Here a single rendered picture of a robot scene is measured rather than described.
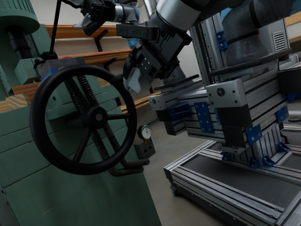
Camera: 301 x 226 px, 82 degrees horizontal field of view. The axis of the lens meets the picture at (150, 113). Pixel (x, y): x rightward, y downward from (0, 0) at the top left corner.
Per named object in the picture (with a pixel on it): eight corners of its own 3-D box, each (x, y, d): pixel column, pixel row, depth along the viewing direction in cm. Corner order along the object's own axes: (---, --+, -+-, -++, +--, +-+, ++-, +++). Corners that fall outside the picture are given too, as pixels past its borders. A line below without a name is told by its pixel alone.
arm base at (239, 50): (240, 62, 81) (235, 41, 80) (276, 51, 68) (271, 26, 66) (220, 69, 74) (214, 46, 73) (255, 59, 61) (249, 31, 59)
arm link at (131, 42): (150, 40, 78) (143, 15, 77) (127, 48, 80) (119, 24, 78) (152, 43, 86) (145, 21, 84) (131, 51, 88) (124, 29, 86)
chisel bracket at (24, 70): (29, 82, 61) (19, 58, 60) (22, 90, 71) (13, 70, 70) (51, 79, 66) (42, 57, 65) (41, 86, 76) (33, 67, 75)
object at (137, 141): (145, 161, 75) (139, 144, 74) (127, 159, 84) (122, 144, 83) (156, 152, 81) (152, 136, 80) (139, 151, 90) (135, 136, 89)
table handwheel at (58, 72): (123, 188, 47) (-3, 153, 30) (89, 177, 61) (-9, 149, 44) (151, 98, 59) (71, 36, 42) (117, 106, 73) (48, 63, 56)
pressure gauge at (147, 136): (145, 146, 73) (139, 128, 72) (139, 145, 76) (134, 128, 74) (155, 139, 77) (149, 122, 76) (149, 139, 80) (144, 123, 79)
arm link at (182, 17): (158, -20, 29) (183, -11, 34) (146, 8, 32) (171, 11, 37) (188, 9, 27) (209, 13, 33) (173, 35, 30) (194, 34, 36)
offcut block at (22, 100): (16, 110, 53) (10, 98, 53) (32, 105, 55) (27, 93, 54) (10, 110, 49) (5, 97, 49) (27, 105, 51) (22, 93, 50)
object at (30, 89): (22, 109, 55) (12, 86, 54) (21, 109, 56) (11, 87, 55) (92, 90, 73) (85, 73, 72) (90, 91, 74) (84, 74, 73)
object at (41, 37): (39, 54, 84) (26, 23, 82) (35, 60, 91) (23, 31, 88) (57, 53, 90) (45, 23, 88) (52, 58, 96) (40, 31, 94)
